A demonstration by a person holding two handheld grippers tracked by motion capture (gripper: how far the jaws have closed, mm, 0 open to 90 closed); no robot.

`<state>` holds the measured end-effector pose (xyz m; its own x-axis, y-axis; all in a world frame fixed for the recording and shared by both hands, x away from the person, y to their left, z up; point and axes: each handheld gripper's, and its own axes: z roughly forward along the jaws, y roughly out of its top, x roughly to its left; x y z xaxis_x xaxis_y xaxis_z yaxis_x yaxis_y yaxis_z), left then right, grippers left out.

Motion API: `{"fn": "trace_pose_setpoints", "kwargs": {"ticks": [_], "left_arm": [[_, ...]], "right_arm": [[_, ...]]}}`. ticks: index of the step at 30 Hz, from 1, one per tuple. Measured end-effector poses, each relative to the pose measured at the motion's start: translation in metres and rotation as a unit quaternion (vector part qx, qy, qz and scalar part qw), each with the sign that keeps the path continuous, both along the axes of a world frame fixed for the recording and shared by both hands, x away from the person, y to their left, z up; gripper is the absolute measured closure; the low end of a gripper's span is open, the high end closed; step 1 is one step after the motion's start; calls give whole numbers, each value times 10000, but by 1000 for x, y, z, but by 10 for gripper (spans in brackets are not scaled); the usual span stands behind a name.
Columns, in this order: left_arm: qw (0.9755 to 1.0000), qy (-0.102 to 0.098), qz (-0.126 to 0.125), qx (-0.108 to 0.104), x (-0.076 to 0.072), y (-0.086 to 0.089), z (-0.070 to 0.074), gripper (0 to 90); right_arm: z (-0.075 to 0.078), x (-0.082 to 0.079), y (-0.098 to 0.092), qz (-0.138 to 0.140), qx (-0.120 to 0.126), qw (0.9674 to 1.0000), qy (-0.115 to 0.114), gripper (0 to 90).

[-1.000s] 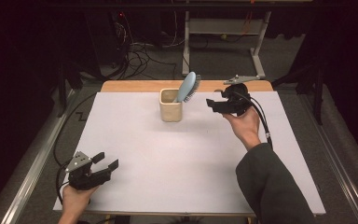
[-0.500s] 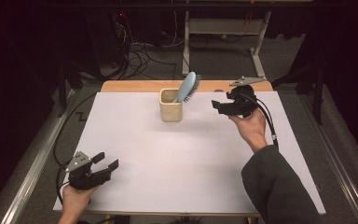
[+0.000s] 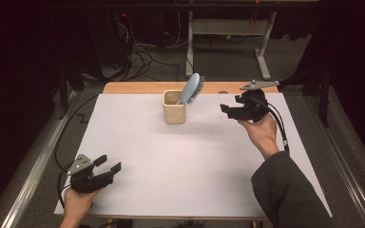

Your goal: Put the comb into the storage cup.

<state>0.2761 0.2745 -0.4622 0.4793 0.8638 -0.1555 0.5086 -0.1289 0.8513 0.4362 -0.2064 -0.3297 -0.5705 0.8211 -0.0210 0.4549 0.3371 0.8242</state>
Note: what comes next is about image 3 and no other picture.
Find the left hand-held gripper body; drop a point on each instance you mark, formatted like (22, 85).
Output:
(85, 182)

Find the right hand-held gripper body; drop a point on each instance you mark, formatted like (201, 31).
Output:
(253, 109)

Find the light blue hairbrush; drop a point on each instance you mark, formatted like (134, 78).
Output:
(190, 87)

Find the cream square cup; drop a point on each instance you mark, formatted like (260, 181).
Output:
(172, 115)

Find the person's left hand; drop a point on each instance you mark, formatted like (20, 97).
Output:
(77, 204)

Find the person's right hand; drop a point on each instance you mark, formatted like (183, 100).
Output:
(263, 134)

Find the dark table grommet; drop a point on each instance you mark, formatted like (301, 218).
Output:
(223, 92)

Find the white paper sheet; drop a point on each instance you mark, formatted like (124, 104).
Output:
(177, 171)

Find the black metal stand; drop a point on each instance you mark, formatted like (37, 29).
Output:
(64, 91)
(324, 101)

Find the wooden table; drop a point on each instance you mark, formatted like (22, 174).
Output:
(133, 87)

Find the aluminium floor rail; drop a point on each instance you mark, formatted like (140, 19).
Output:
(345, 164)
(38, 172)

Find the white metal desk frame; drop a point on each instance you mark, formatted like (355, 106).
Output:
(228, 27)

